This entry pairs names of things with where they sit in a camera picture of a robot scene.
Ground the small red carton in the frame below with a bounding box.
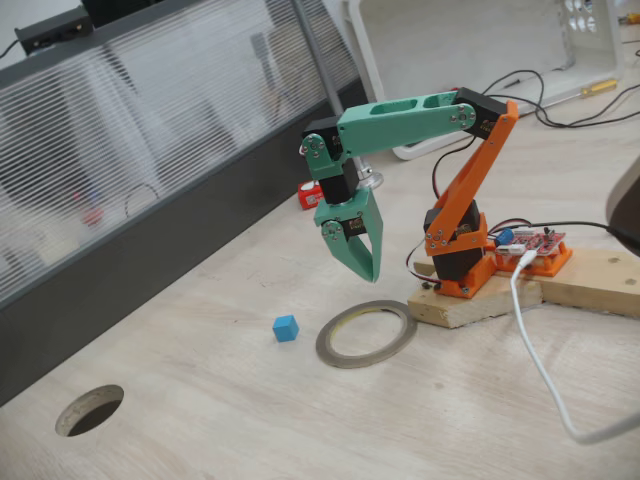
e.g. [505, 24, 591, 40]
[297, 180, 326, 211]

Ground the grey rounded device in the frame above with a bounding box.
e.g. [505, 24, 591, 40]
[604, 154, 640, 251]

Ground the black hub box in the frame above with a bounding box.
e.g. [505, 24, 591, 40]
[13, 4, 94, 55]

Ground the grey metal pole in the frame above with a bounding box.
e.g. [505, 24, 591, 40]
[292, 0, 351, 119]

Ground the wooden base block with screws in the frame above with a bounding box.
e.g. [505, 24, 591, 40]
[407, 272, 545, 330]

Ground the orange board mount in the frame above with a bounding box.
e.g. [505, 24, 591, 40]
[492, 239, 574, 279]

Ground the yellow handled screwdriver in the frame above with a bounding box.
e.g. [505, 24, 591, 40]
[549, 78, 620, 106]

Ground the grey ring of tape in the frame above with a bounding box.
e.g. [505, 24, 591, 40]
[314, 299, 419, 370]

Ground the small blue cube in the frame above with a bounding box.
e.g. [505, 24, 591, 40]
[272, 314, 300, 345]

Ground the white usb cable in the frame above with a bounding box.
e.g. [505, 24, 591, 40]
[508, 249, 640, 446]

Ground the silver metal pole foot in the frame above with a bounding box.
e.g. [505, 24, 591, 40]
[355, 157, 384, 190]

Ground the frosted desk partition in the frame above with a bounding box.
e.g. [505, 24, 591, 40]
[0, 0, 371, 407]

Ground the pale wooden plank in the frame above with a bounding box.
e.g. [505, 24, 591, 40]
[537, 247, 640, 319]

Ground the red controller board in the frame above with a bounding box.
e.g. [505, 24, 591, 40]
[492, 227, 569, 260]

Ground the black power cable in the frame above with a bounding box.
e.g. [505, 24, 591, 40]
[524, 219, 640, 254]

